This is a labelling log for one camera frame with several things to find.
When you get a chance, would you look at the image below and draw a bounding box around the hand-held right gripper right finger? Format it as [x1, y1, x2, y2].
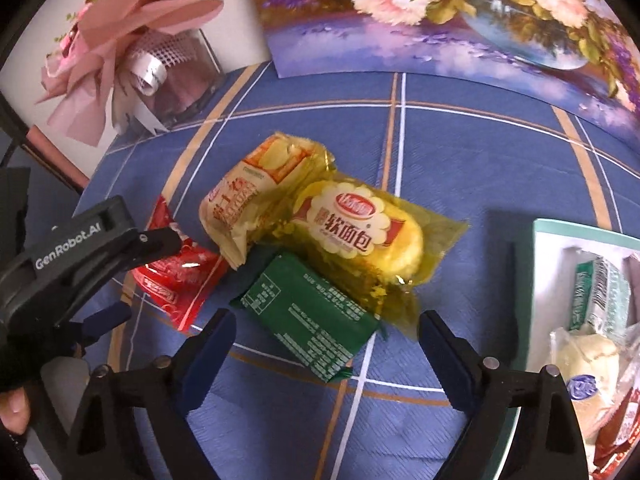
[417, 309, 589, 480]

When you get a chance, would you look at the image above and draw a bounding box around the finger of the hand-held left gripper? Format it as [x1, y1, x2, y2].
[122, 226, 184, 272]
[62, 302, 133, 352]

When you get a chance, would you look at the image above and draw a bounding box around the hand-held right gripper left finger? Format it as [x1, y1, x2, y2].
[67, 309, 239, 480]

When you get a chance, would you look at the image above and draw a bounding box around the cream biscuit packet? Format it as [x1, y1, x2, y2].
[199, 131, 337, 272]

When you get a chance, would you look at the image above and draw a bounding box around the dark green snack packet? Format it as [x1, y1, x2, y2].
[229, 251, 385, 385]

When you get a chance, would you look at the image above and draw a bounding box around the person's left hand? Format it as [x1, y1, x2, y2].
[0, 386, 32, 437]

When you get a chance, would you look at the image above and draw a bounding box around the pink paper bouquet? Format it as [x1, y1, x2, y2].
[34, 0, 227, 150]

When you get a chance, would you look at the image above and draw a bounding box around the yellow soft bread packet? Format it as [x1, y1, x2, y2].
[254, 169, 472, 342]

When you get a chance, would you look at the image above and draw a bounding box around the red and white snack packet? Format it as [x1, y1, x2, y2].
[589, 372, 640, 477]

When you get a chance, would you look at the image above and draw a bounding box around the blue checked cloth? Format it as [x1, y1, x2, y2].
[75, 62, 640, 480]

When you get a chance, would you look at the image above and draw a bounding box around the green and white snack packet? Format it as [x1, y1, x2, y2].
[566, 256, 632, 342]

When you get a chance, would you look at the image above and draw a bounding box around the floral painting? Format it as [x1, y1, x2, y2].
[239, 0, 640, 137]

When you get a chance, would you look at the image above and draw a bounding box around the clear round bun packet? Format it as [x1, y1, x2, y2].
[549, 327, 633, 443]

